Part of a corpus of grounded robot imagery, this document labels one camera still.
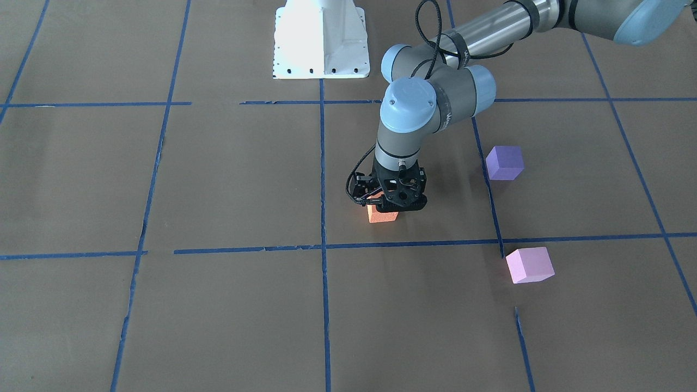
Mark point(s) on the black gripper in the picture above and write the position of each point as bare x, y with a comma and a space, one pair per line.
362, 189

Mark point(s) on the pink foam block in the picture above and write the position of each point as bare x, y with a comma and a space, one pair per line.
528, 265

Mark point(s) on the orange foam block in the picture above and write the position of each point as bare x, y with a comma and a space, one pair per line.
375, 216

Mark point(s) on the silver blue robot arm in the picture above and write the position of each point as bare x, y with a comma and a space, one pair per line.
434, 85

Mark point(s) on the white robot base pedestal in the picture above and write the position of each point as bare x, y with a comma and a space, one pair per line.
320, 40

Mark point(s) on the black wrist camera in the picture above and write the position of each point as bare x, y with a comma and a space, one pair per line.
360, 187

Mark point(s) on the purple foam block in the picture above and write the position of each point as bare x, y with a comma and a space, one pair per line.
504, 163

